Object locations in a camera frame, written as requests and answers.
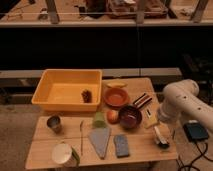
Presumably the yellow banana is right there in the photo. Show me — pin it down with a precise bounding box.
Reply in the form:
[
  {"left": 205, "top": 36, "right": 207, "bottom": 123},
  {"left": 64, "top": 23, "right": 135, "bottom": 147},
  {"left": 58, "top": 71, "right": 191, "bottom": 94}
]
[{"left": 107, "top": 82, "right": 127, "bottom": 88}]

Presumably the white handled brush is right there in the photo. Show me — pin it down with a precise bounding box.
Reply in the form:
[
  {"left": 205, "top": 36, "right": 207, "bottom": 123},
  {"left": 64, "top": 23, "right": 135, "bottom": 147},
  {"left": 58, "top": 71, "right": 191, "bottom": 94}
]
[{"left": 146, "top": 109, "right": 152, "bottom": 118}]

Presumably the orange plate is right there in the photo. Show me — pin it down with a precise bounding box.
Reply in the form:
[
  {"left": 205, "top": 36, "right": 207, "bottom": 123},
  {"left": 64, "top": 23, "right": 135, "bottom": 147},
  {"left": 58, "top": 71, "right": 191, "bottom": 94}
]
[{"left": 103, "top": 88, "right": 129, "bottom": 107}]

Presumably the brown pine cone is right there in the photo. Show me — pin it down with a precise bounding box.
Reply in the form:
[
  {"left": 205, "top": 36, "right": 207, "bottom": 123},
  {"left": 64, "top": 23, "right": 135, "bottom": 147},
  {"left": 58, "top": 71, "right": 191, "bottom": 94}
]
[{"left": 81, "top": 90, "right": 92, "bottom": 103}]

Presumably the orange fruit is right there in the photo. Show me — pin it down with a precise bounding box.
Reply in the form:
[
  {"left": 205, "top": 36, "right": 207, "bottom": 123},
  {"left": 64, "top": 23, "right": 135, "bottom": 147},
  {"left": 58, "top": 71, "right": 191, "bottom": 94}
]
[{"left": 107, "top": 110, "right": 118, "bottom": 124}]

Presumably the purple bowl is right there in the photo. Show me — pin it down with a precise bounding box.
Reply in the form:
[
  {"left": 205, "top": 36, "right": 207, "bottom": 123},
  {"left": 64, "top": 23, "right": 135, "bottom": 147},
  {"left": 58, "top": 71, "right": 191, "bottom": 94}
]
[{"left": 118, "top": 105, "right": 142, "bottom": 129}]

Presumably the wooden table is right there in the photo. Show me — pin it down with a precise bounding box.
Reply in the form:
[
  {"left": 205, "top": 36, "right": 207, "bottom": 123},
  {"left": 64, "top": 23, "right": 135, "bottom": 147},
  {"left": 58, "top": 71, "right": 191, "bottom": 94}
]
[{"left": 25, "top": 77, "right": 179, "bottom": 171}]

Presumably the small metal cup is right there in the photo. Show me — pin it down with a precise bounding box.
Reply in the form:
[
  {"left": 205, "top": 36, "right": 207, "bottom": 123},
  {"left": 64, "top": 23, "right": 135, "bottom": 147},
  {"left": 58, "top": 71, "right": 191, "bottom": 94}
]
[{"left": 47, "top": 115, "right": 62, "bottom": 133}]

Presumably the striped dark block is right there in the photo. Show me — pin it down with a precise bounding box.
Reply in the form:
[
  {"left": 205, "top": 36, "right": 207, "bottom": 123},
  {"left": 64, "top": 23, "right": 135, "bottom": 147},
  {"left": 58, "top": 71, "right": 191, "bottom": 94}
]
[{"left": 133, "top": 93, "right": 152, "bottom": 109}]

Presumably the green cup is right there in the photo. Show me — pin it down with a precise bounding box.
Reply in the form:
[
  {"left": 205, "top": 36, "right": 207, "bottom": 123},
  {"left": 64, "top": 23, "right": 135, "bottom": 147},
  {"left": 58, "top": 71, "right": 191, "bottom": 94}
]
[{"left": 92, "top": 112, "right": 106, "bottom": 128}]

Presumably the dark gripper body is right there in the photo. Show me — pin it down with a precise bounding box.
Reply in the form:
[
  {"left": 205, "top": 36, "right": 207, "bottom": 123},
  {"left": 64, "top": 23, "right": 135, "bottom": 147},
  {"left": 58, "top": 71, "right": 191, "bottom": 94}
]
[{"left": 154, "top": 126, "right": 169, "bottom": 149}]

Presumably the blue sponge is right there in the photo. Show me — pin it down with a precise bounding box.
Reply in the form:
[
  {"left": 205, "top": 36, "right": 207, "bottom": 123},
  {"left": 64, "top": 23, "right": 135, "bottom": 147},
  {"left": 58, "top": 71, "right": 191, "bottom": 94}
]
[{"left": 113, "top": 135, "right": 130, "bottom": 158}]

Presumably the metal fork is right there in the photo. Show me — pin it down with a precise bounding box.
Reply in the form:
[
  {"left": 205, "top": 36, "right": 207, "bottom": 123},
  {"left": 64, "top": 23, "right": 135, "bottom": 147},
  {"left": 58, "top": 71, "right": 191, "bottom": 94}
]
[{"left": 79, "top": 120, "right": 84, "bottom": 156}]

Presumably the yellow plastic tub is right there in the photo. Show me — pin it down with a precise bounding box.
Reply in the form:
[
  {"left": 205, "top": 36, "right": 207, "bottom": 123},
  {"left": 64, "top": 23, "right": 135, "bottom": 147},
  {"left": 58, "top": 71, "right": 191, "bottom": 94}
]
[{"left": 31, "top": 69, "right": 102, "bottom": 112}]

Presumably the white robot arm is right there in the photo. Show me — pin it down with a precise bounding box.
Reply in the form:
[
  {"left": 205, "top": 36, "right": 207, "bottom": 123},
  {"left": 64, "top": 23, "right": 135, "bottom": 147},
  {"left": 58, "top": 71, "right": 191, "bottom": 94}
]
[{"left": 157, "top": 79, "right": 213, "bottom": 142}]

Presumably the grey triangular cloth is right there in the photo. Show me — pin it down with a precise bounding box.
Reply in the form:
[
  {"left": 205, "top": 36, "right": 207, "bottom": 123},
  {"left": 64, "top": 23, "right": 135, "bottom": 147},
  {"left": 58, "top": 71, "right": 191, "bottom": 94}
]
[{"left": 88, "top": 127, "right": 111, "bottom": 159}]

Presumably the black floor box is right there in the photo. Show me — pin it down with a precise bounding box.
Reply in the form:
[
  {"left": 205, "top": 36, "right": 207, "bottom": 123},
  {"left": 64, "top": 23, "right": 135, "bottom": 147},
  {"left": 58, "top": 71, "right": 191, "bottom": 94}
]
[{"left": 183, "top": 122, "right": 209, "bottom": 142}]

